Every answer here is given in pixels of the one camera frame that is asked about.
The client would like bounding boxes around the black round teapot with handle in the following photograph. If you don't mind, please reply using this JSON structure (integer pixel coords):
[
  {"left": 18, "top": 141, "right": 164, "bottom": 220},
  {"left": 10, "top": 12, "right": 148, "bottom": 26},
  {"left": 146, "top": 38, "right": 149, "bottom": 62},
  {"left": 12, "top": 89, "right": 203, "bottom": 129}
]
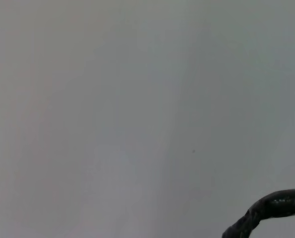
[{"left": 221, "top": 187, "right": 295, "bottom": 238}]

